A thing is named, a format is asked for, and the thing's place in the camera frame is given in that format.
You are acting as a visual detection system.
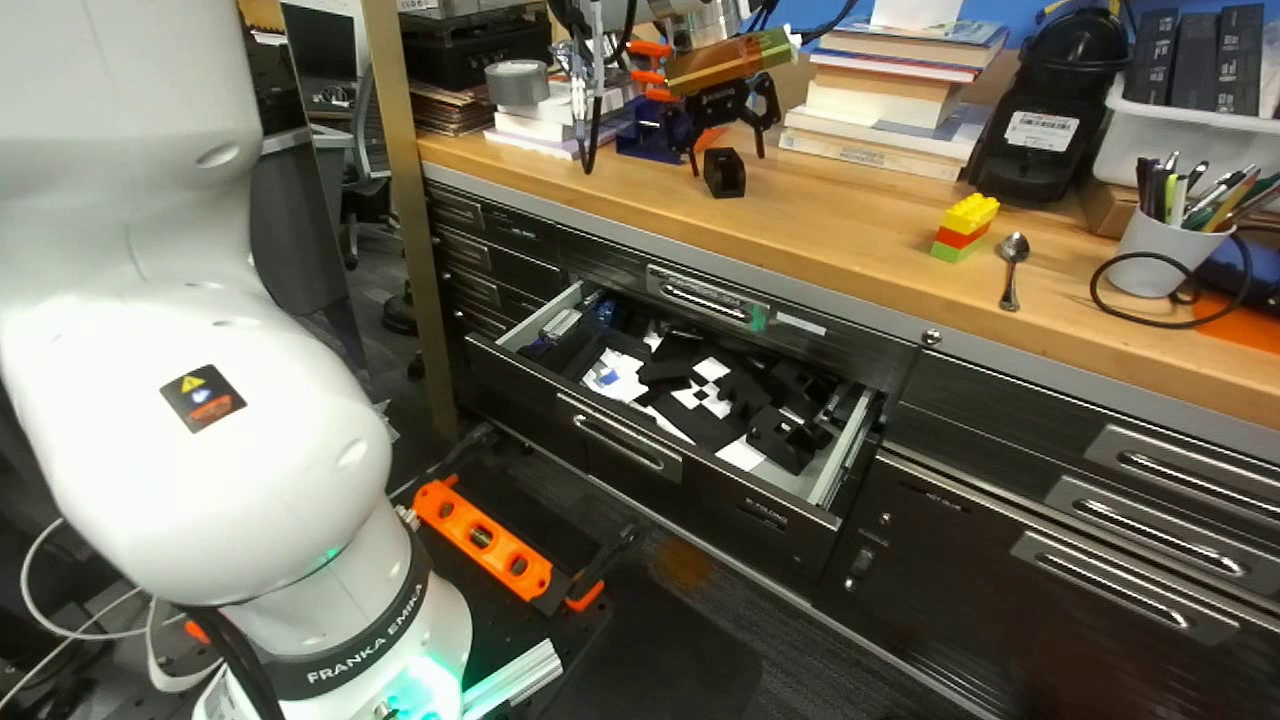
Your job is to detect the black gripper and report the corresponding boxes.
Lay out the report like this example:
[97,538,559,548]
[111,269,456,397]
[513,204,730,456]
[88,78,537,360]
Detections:
[679,71,791,182]

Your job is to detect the black plastic block piece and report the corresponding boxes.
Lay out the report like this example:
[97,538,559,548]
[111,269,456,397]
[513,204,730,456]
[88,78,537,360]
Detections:
[698,145,752,204]

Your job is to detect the grey tool drawer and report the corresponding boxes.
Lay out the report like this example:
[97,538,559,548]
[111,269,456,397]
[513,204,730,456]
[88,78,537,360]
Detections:
[461,271,935,563]

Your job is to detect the black low drawer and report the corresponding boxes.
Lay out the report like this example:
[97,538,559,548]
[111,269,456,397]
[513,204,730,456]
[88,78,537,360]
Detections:
[385,416,656,634]

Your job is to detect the black drawer cabinet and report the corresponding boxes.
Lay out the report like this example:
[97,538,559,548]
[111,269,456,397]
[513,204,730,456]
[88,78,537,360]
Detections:
[425,165,1280,720]

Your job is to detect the orange hex keys blue stand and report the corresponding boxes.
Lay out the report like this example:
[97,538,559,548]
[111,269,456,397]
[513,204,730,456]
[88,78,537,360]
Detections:
[610,32,737,167]

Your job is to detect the blue board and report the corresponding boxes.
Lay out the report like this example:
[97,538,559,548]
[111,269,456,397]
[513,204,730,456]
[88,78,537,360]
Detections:
[765,0,1125,55]

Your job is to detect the stack of books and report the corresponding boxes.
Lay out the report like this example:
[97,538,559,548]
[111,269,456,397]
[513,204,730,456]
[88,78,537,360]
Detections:
[775,15,1024,183]

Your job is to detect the yellow green red brick stack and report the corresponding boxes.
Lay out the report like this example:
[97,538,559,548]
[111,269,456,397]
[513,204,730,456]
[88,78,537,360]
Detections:
[926,188,1003,269]

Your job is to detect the black white checker sheet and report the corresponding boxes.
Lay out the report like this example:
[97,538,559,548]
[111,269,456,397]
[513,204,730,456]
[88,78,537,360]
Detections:
[584,323,765,453]

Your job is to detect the black printer box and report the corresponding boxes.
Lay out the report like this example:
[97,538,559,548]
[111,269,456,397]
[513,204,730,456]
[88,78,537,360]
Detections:
[396,6,555,98]

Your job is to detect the metal spoon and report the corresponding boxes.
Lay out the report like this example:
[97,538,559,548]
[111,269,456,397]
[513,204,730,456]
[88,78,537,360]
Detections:
[990,229,1036,316]

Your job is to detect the white blue box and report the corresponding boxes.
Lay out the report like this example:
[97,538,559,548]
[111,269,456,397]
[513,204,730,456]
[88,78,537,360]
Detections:
[715,434,771,481]

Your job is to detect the black device with white label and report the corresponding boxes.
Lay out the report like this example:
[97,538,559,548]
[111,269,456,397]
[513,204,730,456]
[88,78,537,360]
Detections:
[957,6,1131,204]

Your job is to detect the cup of pens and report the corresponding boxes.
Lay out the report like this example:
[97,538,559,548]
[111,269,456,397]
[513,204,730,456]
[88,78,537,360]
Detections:
[1131,156,1163,223]

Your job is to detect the grey trash bin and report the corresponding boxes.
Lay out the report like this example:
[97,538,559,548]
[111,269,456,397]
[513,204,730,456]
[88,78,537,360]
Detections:
[251,126,364,366]

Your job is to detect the white pen cup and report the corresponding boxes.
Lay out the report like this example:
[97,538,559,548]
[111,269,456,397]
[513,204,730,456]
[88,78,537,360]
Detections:
[1107,204,1237,303]

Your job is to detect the white plastic bin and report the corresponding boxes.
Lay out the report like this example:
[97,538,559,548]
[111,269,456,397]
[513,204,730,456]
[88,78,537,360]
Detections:
[1092,71,1280,192]

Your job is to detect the black boxes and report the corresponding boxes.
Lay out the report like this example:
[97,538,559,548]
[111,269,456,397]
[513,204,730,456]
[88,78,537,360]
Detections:
[1119,0,1272,117]

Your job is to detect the yellow pencil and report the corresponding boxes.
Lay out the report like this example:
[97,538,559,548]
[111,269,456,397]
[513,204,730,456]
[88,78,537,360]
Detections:
[1204,167,1264,231]

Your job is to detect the pale green metal plate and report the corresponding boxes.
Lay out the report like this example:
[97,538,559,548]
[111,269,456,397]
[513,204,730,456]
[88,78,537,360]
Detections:
[456,638,572,720]

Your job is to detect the gold green wrist camera box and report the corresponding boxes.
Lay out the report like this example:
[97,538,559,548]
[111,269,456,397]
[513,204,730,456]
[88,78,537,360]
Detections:
[659,32,796,101]

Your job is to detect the grey duct tape roll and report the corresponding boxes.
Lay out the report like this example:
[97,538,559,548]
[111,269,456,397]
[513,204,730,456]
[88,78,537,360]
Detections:
[478,55,552,117]

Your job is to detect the wooden post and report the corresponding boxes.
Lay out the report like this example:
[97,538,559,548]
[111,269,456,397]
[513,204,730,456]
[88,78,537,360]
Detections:
[355,0,464,456]

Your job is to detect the black looped cable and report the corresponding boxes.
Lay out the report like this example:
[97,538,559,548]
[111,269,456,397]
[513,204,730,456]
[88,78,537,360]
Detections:
[1088,244,1264,333]

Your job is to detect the white floor cable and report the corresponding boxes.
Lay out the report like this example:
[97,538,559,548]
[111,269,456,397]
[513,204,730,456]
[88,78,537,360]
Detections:
[11,526,163,683]

